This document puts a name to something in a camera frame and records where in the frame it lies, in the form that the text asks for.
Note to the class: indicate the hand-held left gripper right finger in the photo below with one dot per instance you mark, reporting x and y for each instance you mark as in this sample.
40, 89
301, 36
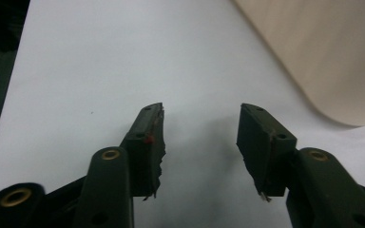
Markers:
266, 152

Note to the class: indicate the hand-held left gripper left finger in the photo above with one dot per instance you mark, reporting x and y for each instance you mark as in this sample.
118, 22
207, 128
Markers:
144, 155

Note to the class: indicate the beige cutting board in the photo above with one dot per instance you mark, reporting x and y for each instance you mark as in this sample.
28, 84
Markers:
326, 60

